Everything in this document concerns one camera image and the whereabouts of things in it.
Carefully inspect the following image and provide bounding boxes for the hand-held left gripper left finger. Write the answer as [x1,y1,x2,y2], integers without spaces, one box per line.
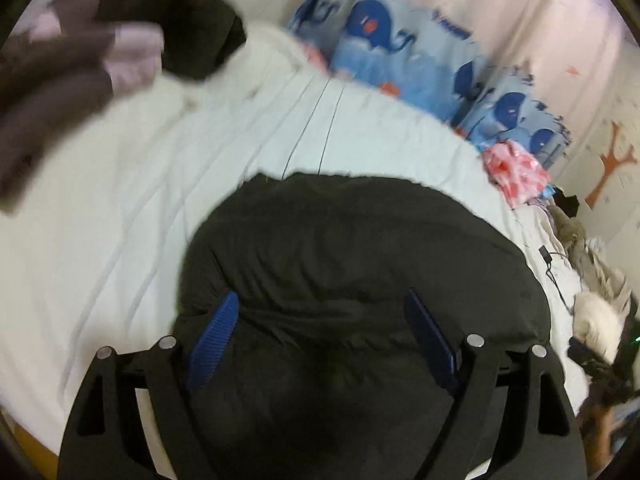
[56,291,240,480]

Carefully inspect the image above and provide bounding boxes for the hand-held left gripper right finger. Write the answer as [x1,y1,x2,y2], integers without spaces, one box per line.
[404,287,587,480]

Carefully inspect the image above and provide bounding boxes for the large black puffer jacket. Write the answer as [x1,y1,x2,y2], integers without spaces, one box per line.
[172,172,553,480]

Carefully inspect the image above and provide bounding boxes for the dark clothes pile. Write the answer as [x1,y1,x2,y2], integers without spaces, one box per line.
[552,187,581,218]

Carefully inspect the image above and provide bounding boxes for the cream padded coat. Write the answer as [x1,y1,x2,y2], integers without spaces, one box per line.
[572,292,626,361]

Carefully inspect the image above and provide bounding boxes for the olive quilted coat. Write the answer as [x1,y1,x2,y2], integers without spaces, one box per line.
[550,205,633,306]

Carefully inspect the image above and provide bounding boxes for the white striped bed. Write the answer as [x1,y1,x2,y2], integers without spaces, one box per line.
[0,20,591,456]

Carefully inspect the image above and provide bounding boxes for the pink checked cloth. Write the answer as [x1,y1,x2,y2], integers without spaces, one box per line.
[481,141,551,209]

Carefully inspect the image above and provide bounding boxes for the purple and lilac jacket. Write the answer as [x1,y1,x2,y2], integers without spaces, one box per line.
[0,0,166,213]

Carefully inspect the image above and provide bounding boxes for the small pink cloth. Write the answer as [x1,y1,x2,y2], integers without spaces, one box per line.
[300,42,331,73]

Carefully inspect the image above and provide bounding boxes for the crumpled black jacket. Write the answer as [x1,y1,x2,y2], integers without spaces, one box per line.
[95,0,248,83]

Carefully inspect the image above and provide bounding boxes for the blue whale print curtain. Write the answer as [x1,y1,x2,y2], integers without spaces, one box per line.
[280,0,621,161]

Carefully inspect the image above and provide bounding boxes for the black adapter with cable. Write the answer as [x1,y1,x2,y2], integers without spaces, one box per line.
[537,245,581,316]

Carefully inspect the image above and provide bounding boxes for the orange tree wall decal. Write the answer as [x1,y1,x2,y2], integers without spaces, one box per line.
[585,122,638,209]

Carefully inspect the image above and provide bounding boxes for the wooden bed frame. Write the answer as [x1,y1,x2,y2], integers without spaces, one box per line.
[12,432,58,478]

